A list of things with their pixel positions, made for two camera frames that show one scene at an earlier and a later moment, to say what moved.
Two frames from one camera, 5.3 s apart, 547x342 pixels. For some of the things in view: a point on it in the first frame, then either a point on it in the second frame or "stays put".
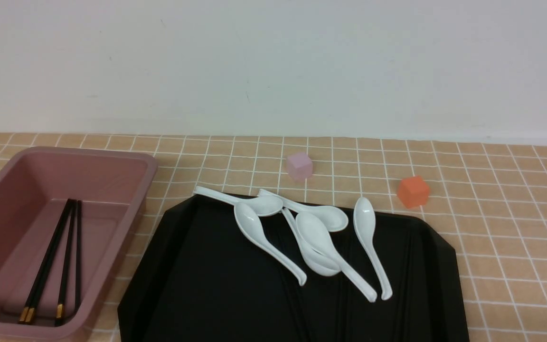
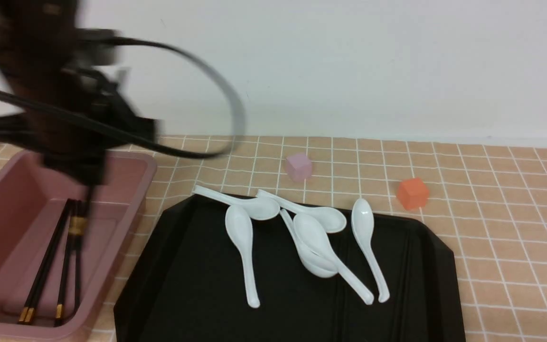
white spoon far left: (263, 206) stays put
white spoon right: (364, 219) stays put
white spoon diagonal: (250, 224) to (239, 223)
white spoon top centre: (335, 220) stays put
